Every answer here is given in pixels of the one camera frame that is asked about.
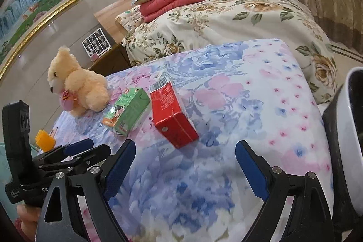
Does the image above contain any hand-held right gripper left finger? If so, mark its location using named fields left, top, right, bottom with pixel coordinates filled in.
left=35, top=139, right=137, bottom=242

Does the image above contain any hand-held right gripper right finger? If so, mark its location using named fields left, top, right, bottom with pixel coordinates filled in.
left=235, top=140, right=335, bottom=242

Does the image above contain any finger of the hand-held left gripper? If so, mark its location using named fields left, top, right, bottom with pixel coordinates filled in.
left=40, top=144, right=112, bottom=174
left=32, top=138, right=95, bottom=166

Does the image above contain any green drink carton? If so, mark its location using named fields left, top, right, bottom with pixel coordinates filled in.
left=102, top=87, right=151, bottom=137

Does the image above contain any red drink carton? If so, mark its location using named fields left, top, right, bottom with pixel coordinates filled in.
left=149, top=80, right=200, bottom=149

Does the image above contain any white round trash bin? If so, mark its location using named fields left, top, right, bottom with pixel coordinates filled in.
left=322, top=66, right=363, bottom=231

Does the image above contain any person's left hand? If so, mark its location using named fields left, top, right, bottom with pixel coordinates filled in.
left=15, top=205, right=43, bottom=241

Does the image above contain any orange cup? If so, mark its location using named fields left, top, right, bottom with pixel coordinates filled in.
left=34, top=130, right=56, bottom=152

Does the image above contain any beige teddy bear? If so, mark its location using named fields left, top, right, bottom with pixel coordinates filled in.
left=47, top=45, right=110, bottom=118

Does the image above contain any blue pink floral blanket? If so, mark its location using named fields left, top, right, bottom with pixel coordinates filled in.
left=37, top=38, right=334, bottom=242

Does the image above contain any wooden nightstand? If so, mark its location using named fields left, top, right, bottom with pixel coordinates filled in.
left=88, top=42, right=132, bottom=78

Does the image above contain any wooden headboard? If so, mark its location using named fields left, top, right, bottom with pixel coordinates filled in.
left=93, top=0, right=142, bottom=44

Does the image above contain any gold framed landscape painting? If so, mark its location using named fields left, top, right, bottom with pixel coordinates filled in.
left=0, top=0, right=80, bottom=81

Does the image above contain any cream small print pillow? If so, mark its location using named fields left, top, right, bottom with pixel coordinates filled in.
left=115, top=5, right=145, bottom=33

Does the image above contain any cream floral bed cover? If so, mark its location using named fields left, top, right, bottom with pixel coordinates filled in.
left=122, top=0, right=338, bottom=105

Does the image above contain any red folded blanket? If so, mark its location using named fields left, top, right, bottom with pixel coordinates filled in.
left=139, top=0, right=212, bottom=24

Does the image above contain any black white photo frame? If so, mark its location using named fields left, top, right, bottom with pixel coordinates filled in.
left=82, top=28, right=111, bottom=59

